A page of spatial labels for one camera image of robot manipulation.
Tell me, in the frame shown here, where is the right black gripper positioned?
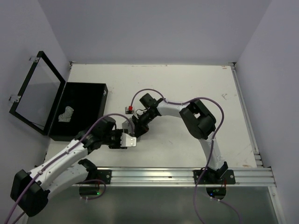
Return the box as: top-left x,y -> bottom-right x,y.
132,111 -> 156,139

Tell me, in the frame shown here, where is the grey and cream sock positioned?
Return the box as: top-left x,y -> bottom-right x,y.
122,117 -> 135,137

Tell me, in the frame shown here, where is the grey striped underwear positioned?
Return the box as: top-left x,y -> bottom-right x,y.
58,106 -> 74,123

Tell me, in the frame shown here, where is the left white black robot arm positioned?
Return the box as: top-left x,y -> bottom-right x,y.
5,113 -> 136,223

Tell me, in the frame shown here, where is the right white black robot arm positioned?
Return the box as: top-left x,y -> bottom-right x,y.
131,93 -> 228,183

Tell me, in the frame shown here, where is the black open storage case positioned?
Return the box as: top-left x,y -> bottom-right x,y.
9,51 -> 108,141

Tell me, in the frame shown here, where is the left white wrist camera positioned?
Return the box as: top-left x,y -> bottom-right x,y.
120,133 -> 137,149

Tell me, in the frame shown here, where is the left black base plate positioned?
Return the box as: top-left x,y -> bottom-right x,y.
80,169 -> 112,184

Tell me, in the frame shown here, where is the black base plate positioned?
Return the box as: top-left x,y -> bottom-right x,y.
80,169 -> 112,184
193,169 -> 235,185

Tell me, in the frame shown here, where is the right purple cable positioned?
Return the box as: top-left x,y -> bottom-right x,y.
129,88 -> 241,224

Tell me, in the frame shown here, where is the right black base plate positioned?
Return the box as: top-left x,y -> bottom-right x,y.
193,169 -> 235,185

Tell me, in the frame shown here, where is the aluminium right side rail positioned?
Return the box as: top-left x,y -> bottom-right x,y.
230,63 -> 264,168

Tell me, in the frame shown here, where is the aluminium rail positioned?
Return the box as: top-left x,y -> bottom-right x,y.
230,63 -> 264,168
70,166 -> 274,187

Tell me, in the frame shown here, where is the aluminium front rail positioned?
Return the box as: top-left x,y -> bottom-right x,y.
70,166 -> 274,187

